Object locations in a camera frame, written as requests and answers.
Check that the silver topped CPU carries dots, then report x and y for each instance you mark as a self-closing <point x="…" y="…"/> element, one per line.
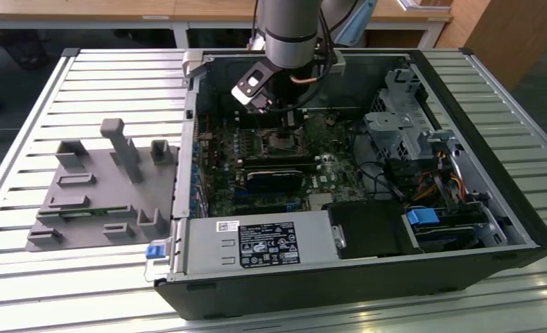
<point x="283" y="145"/>

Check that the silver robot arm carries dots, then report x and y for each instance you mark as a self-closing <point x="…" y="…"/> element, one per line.
<point x="287" y="31"/>

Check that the black RAM slot bank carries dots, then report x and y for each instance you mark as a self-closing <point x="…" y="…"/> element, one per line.
<point x="263" y="119"/>
<point x="278" y="162"/>

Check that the CPU socket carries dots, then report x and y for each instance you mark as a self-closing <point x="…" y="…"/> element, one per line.
<point x="300" y="142"/>

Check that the black plastic drive cover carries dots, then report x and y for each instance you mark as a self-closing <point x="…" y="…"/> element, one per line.
<point x="370" y="229"/>

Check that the green motherboard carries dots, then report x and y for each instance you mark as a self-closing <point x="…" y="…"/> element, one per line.
<point x="332" y="166"/>

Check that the metal disk bay cage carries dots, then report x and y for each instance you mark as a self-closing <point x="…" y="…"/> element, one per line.
<point x="384" y="138"/>

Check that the pale blue teach pendant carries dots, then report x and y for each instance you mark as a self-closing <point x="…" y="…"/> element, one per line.
<point x="358" y="21"/>

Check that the black graphics card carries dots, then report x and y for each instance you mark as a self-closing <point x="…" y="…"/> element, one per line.
<point x="272" y="182"/>

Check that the silver finned heat sink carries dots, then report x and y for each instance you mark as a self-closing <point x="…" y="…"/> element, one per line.
<point x="322" y="202"/>

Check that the blue disk carrier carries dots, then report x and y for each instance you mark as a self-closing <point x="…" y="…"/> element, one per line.
<point x="422" y="218"/>

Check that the silver power supply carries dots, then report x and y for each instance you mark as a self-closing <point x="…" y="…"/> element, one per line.
<point x="208" y="243"/>

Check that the grey parts rack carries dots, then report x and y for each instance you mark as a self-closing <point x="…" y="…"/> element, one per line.
<point x="98" y="173"/>

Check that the wooden desk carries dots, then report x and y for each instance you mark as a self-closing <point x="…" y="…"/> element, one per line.
<point x="92" y="7"/>

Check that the wooden cabinet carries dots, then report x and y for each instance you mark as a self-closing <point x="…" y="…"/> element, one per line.
<point x="508" y="34"/>

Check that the green RAM stick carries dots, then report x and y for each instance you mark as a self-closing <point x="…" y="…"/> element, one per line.
<point x="99" y="211"/>

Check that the blue case latch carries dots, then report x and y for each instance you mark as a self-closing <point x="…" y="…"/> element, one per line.
<point x="156" y="251"/>

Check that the black PC case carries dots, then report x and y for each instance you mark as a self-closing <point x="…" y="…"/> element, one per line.
<point x="300" y="295"/>

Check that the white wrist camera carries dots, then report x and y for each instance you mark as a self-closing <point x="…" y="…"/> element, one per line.
<point x="250" y="83"/>

